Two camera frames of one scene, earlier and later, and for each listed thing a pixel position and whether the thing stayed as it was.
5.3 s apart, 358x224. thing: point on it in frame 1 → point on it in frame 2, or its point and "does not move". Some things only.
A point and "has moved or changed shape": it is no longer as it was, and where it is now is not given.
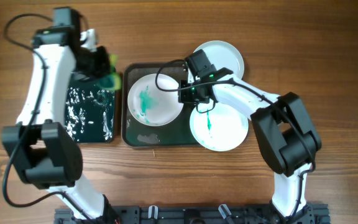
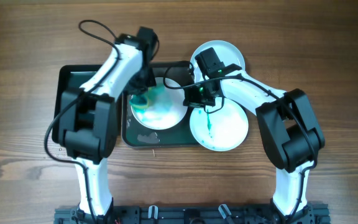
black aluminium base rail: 200,214 does not move
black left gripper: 95,63 → 142,86
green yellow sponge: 112,81 has moved or changed shape
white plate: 220,129 does not move
